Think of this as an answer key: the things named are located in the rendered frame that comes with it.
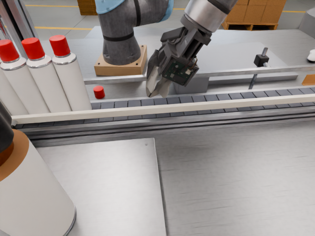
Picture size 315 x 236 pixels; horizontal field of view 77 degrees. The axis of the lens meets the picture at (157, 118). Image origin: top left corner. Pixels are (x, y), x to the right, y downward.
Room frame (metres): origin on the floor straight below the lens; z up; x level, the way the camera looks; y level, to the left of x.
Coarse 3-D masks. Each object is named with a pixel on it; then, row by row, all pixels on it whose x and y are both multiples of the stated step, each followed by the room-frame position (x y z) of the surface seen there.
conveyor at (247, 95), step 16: (192, 96) 0.48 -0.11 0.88; (208, 96) 0.48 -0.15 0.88; (224, 96) 0.48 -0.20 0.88; (240, 96) 0.48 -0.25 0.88; (256, 96) 0.48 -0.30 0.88; (272, 96) 0.48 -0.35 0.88; (176, 112) 0.41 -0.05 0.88; (192, 112) 0.41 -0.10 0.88; (208, 112) 0.41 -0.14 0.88; (224, 112) 0.41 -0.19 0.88; (16, 128) 0.35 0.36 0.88
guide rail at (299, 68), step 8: (200, 72) 0.48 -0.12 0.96; (208, 72) 0.48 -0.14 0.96; (216, 72) 0.48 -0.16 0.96; (224, 72) 0.48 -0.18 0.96; (232, 72) 0.48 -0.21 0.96; (240, 72) 0.49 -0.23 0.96; (248, 72) 0.49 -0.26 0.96; (256, 72) 0.49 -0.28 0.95; (264, 72) 0.49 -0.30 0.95; (272, 72) 0.50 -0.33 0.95; (280, 72) 0.50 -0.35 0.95; (88, 80) 0.44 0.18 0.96; (96, 80) 0.44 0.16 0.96; (104, 80) 0.45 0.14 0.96; (112, 80) 0.45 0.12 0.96; (120, 80) 0.45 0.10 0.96; (128, 80) 0.45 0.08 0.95; (136, 80) 0.46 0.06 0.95; (144, 80) 0.46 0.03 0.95
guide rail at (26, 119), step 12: (276, 96) 0.43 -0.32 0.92; (288, 96) 0.43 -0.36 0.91; (300, 96) 0.43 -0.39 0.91; (312, 96) 0.43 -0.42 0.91; (120, 108) 0.38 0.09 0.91; (132, 108) 0.38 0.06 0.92; (144, 108) 0.38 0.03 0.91; (156, 108) 0.39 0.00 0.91; (168, 108) 0.39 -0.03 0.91; (180, 108) 0.39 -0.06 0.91; (192, 108) 0.40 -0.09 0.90; (204, 108) 0.40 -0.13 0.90; (216, 108) 0.40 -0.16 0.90; (12, 120) 0.35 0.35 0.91; (24, 120) 0.35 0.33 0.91; (36, 120) 0.35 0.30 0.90; (48, 120) 0.36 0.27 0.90; (60, 120) 0.36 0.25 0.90
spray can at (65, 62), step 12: (60, 36) 0.42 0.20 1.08; (60, 48) 0.40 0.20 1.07; (60, 60) 0.39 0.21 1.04; (72, 60) 0.40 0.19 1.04; (60, 72) 0.39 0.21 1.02; (72, 72) 0.39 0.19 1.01; (72, 84) 0.39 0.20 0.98; (84, 84) 0.42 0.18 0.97; (72, 96) 0.39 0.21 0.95; (84, 96) 0.40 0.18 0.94; (72, 108) 0.39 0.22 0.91; (84, 108) 0.39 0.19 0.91
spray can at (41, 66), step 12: (24, 48) 0.39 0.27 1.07; (36, 48) 0.39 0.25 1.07; (36, 60) 0.38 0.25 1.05; (48, 60) 0.40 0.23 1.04; (36, 72) 0.37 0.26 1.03; (48, 72) 0.38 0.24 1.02; (48, 84) 0.38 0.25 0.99; (60, 84) 0.40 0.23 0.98; (48, 96) 0.37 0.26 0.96; (60, 96) 0.39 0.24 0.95; (60, 108) 0.38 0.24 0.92
